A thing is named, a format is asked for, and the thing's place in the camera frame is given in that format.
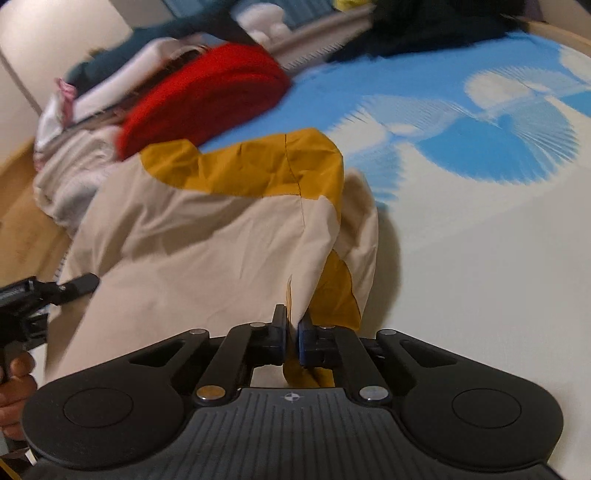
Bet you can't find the blue and white printed bedsheet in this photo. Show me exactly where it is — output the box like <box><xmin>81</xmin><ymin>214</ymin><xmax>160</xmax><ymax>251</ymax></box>
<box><xmin>198</xmin><ymin>30</ymin><xmax>591</xmax><ymax>467</ymax></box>

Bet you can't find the beige and mustard hoodie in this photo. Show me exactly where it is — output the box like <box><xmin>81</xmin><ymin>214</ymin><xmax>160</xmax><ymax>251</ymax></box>
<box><xmin>44</xmin><ymin>128</ymin><xmax>380</xmax><ymax>391</ymax></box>

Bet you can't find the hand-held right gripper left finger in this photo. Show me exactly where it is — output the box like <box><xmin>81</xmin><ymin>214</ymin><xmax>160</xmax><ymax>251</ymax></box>
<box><xmin>129</xmin><ymin>304</ymin><xmax>289</xmax><ymax>407</ymax></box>

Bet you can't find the dark teal shark plush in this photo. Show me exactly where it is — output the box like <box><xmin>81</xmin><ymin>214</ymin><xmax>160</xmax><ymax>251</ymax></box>
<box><xmin>65</xmin><ymin>0</ymin><xmax>262</xmax><ymax>95</ymax></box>

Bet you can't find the white and pink cloth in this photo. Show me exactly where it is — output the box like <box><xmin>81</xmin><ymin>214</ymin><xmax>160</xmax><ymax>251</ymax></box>
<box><xmin>34</xmin><ymin>78</ymin><xmax>77</xmax><ymax>153</ymax></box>

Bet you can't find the white cabinet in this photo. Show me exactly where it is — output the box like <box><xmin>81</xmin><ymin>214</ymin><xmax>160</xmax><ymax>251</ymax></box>
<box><xmin>0</xmin><ymin>0</ymin><xmax>134</xmax><ymax>153</ymax></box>

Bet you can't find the wooden bed frame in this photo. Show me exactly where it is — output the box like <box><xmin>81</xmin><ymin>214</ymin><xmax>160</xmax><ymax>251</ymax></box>
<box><xmin>0</xmin><ymin>14</ymin><xmax>591</xmax><ymax>287</ymax></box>

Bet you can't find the white windowsill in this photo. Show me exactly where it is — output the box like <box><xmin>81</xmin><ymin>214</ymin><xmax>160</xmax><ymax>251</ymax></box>
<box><xmin>263</xmin><ymin>9</ymin><xmax>375</xmax><ymax>70</ymax></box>

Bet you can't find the white pink folded bedding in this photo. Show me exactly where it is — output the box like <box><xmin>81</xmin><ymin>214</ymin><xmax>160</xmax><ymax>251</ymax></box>
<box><xmin>69</xmin><ymin>37</ymin><xmax>213</xmax><ymax>125</ymax></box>

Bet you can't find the white folded quilt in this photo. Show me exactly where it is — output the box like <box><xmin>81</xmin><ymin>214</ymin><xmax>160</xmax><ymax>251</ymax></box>
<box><xmin>37</xmin><ymin>152</ymin><xmax>139</xmax><ymax>232</ymax></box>
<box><xmin>34</xmin><ymin>124</ymin><xmax>123</xmax><ymax>176</ymax></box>

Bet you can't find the white plush toy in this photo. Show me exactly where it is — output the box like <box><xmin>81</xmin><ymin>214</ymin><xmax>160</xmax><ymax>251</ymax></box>
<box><xmin>231</xmin><ymin>2</ymin><xmax>291</xmax><ymax>44</ymax></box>

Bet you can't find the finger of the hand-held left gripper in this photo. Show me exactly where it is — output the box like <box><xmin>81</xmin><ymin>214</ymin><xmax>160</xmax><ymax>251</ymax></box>
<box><xmin>43</xmin><ymin>272</ymin><xmax>101</xmax><ymax>305</ymax></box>

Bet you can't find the person's left hand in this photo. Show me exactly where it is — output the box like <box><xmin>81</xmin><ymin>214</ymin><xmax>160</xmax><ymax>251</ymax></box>
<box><xmin>0</xmin><ymin>354</ymin><xmax>38</xmax><ymax>441</ymax></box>

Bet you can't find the pile of black clothes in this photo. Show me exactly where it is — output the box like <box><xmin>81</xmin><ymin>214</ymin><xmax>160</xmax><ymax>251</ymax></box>
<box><xmin>330</xmin><ymin>0</ymin><xmax>541</xmax><ymax>64</ymax></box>

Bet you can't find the red folded blanket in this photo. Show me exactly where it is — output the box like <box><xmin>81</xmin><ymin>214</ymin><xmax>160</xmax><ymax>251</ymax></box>
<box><xmin>117</xmin><ymin>42</ymin><xmax>293</xmax><ymax>161</ymax></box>

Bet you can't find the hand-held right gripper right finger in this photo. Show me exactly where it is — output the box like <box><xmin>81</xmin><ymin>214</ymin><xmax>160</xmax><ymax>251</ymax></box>
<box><xmin>297</xmin><ymin>315</ymin><xmax>458</xmax><ymax>408</ymax></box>

